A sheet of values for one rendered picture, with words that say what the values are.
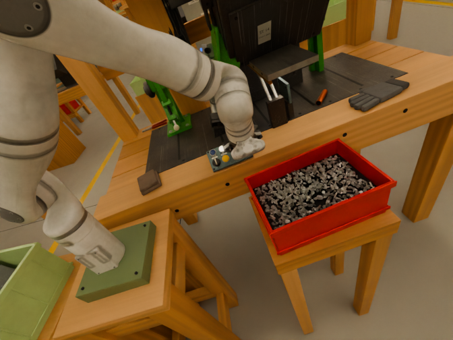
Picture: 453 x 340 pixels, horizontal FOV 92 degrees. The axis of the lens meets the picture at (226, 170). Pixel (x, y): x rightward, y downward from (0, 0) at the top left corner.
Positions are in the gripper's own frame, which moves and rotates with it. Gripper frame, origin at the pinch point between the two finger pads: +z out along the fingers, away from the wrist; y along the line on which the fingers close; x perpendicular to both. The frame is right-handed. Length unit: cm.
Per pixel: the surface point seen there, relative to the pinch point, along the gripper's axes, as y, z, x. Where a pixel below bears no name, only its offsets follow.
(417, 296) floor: -53, 59, 81
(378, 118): -46.9, 6.7, 5.6
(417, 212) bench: -79, 69, 48
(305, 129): -23.3, 6.5, -0.4
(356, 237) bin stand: -17.6, -6.3, 35.8
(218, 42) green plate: -4.9, -10.0, -34.2
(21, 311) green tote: 77, -8, 24
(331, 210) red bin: -12.3, -14.4, 27.3
